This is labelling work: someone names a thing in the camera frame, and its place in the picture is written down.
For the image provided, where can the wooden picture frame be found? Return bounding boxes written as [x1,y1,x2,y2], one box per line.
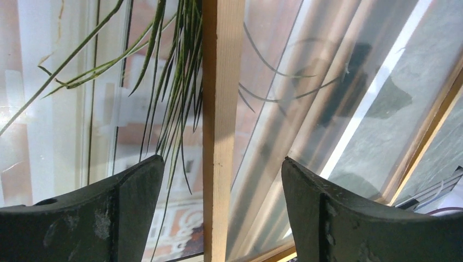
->
[203,1,462,261]

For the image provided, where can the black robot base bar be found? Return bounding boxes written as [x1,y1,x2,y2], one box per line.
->
[395,166,462,213]

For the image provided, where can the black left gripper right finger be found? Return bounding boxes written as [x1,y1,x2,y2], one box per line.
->
[281,157,462,261]

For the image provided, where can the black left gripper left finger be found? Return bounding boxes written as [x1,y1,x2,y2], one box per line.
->
[1,155,164,261]

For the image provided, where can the glossy plant photo print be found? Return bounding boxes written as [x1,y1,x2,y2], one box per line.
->
[1,1,432,261]

